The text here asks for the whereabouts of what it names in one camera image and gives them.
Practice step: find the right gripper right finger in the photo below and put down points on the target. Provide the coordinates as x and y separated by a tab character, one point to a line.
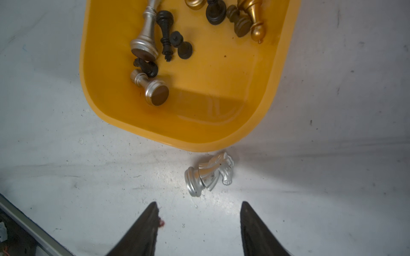
257	240

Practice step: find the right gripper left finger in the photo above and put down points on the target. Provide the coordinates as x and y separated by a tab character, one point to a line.
141	238

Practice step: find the silver chess piece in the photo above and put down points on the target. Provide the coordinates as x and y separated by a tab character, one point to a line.
144	46
207	175
156	91

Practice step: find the yellow plastic storage box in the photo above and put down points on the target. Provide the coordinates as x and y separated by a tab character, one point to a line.
216	97

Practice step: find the aluminium mounting rail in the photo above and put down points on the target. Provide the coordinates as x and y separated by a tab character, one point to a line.
20	236

